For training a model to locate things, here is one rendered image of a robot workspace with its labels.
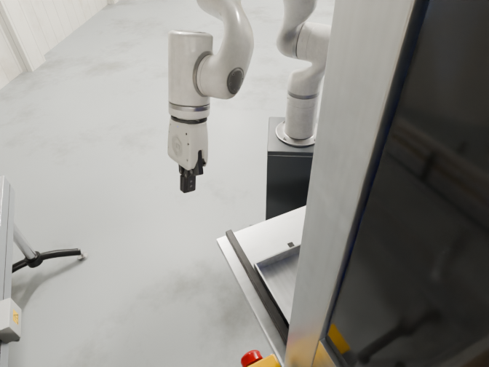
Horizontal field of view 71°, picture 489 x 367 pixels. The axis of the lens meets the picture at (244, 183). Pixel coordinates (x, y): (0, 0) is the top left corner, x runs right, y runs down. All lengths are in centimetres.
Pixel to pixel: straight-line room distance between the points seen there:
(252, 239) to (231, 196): 138
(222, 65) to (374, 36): 42
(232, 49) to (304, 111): 71
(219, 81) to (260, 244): 51
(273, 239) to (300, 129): 51
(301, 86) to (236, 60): 64
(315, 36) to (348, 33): 94
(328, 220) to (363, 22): 17
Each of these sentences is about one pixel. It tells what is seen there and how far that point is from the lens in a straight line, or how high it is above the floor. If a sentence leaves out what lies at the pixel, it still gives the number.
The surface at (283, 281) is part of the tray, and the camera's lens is 92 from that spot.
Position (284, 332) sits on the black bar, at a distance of 84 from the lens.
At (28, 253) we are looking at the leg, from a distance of 217.
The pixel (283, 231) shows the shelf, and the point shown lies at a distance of 101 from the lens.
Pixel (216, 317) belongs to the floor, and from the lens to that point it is 186.
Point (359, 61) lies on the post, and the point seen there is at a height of 156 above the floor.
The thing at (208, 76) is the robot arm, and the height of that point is 139.
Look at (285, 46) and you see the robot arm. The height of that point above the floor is 122.
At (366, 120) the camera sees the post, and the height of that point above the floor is 153.
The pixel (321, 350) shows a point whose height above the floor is 119.
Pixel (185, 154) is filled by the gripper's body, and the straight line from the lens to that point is 72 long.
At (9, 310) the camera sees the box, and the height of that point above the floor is 54.
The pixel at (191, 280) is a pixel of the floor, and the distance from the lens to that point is 198.
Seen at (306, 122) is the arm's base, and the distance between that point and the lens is 134.
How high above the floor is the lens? 166
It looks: 42 degrees down
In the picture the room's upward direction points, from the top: 2 degrees counter-clockwise
